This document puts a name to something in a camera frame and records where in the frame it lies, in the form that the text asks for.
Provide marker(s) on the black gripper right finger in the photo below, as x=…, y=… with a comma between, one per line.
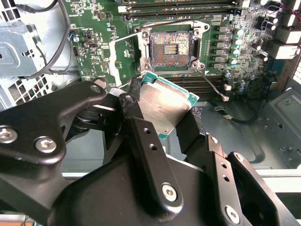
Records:
x=218, y=169

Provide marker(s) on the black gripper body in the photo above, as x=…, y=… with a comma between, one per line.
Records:
x=113, y=195

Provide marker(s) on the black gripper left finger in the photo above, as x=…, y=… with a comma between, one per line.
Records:
x=145, y=153

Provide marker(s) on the silver green CPU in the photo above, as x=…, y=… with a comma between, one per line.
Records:
x=164, y=103

